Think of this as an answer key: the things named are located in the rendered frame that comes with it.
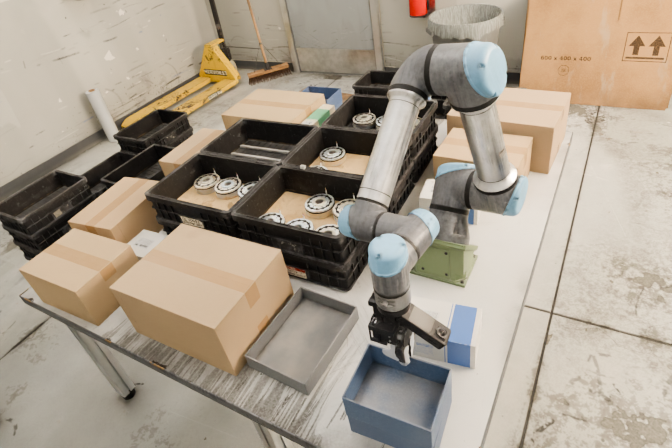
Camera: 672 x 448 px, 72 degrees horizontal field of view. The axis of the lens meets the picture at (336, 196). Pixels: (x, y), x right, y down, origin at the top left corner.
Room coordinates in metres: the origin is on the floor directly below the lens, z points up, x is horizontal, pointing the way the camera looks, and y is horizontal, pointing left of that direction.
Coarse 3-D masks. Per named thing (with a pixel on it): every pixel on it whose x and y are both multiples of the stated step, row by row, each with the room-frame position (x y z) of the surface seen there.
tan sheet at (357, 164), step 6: (348, 156) 1.59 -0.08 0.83; (354, 156) 1.59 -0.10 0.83; (360, 156) 1.58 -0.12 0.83; (366, 156) 1.57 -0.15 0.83; (318, 162) 1.59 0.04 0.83; (348, 162) 1.55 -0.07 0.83; (354, 162) 1.54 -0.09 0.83; (360, 162) 1.53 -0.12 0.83; (366, 162) 1.52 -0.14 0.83; (330, 168) 1.53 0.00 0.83; (336, 168) 1.52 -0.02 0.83; (342, 168) 1.51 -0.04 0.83; (348, 168) 1.51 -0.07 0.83; (354, 168) 1.50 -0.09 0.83; (360, 168) 1.49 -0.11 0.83; (360, 174) 1.45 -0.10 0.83
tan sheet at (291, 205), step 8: (288, 192) 1.42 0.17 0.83; (280, 200) 1.38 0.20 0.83; (288, 200) 1.37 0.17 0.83; (296, 200) 1.36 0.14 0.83; (304, 200) 1.35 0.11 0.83; (272, 208) 1.34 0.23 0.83; (280, 208) 1.33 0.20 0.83; (288, 208) 1.32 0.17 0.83; (296, 208) 1.31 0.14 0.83; (304, 208) 1.30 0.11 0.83; (288, 216) 1.27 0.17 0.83; (296, 216) 1.27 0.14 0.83; (304, 216) 1.26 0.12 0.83; (320, 224) 1.20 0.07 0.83; (336, 224) 1.18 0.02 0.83
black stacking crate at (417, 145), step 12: (348, 108) 1.89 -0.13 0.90; (360, 108) 1.92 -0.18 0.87; (372, 108) 1.89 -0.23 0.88; (384, 108) 1.86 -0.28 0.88; (336, 120) 1.79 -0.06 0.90; (348, 120) 1.88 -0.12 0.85; (432, 120) 1.68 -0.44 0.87; (420, 132) 1.56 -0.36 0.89; (432, 132) 1.67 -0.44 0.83; (420, 144) 1.57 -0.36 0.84
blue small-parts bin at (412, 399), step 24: (360, 360) 0.66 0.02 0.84; (384, 360) 0.68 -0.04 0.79; (360, 384) 0.64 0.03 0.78; (384, 384) 0.63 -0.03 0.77; (408, 384) 0.62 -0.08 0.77; (432, 384) 0.61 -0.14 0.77; (360, 408) 0.55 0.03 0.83; (384, 408) 0.57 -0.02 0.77; (408, 408) 0.56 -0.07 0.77; (432, 408) 0.55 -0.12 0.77; (408, 432) 0.50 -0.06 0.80; (432, 432) 0.47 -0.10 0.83
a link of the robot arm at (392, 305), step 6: (408, 294) 0.63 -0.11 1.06; (378, 300) 0.64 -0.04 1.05; (384, 300) 0.63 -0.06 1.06; (390, 300) 0.62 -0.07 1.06; (396, 300) 0.62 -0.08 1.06; (402, 300) 0.62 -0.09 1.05; (408, 300) 0.63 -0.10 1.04; (378, 306) 0.64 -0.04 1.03; (384, 306) 0.62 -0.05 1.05; (390, 306) 0.62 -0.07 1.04; (396, 306) 0.62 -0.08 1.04; (402, 306) 0.62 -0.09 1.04
